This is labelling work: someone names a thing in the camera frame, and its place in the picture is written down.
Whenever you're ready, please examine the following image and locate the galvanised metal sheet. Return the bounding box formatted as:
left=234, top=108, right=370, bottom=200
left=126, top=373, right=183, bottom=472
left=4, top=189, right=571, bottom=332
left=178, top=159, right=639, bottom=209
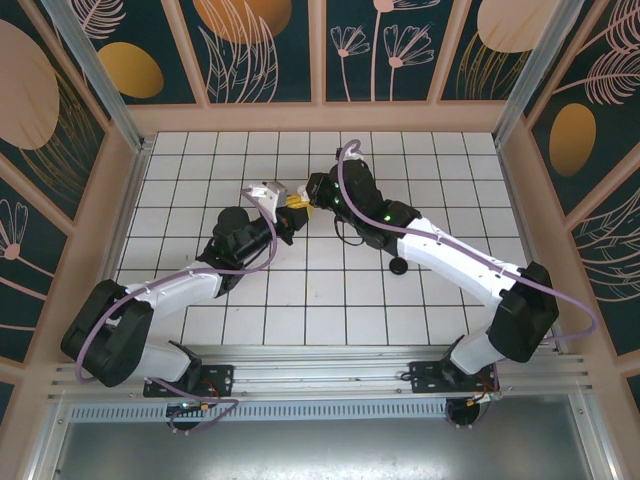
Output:
left=29, top=394, right=614, bottom=480

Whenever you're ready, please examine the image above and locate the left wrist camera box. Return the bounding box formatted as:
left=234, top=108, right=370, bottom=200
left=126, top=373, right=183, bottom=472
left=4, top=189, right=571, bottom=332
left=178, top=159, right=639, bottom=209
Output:
left=241, top=180, right=289, bottom=222

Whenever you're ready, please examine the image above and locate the thin black cable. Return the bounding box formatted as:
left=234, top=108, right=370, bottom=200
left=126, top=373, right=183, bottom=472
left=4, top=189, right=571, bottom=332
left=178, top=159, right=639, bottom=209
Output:
left=331, top=214, right=368, bottom=248

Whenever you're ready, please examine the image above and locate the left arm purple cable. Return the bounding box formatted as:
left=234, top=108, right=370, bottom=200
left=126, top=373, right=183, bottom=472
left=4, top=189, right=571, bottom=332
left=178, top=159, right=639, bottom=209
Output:
left=73, top=187, right=280, bottom=435

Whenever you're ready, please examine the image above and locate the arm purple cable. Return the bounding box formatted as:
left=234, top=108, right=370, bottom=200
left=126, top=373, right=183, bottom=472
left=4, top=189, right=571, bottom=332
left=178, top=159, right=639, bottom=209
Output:
left=73, top=187, right=280, bottom=435
left=335, top=139, right=600, bottom=430

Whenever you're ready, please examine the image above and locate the aluminium side rail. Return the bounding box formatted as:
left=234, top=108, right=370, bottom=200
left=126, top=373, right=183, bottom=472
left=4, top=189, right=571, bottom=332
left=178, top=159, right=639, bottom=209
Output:
left=97, top=142, right=151, bottom=311

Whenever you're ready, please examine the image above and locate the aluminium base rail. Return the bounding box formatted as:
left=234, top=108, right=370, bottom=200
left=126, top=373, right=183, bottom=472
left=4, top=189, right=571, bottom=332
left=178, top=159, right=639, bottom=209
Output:
left=47, top=344, right=594, bottom=402

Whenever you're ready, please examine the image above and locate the red yellow wire bundle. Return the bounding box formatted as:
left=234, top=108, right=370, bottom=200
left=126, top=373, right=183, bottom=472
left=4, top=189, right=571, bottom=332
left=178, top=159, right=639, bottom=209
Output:
left=197, top=382, right=224, bottom=416
left=467, top=372, right=503, bottom=404

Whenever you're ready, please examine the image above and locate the perforated metal cable tray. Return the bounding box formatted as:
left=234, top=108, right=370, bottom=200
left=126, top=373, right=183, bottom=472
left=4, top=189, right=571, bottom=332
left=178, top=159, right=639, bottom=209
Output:
left=67, top=402, right=451, bottom=422

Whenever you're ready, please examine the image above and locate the black round cable port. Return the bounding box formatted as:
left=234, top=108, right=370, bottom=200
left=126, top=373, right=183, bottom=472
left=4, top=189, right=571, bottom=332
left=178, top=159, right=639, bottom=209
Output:
left=166, top=413, right=201, bottom=436
left=446, top=399, right=485, bottom=430

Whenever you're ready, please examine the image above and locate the aluminium corner post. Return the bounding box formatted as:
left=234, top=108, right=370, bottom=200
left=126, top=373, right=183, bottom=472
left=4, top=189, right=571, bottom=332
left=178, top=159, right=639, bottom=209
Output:
left=42, top=0, right=154, bottom=154
left=492, top=0, right=587, bottom=146

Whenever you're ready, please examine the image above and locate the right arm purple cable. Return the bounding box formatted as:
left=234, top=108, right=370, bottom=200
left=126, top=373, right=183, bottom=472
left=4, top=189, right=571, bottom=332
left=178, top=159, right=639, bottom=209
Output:
left=335, top=139, right=600, bottom=430

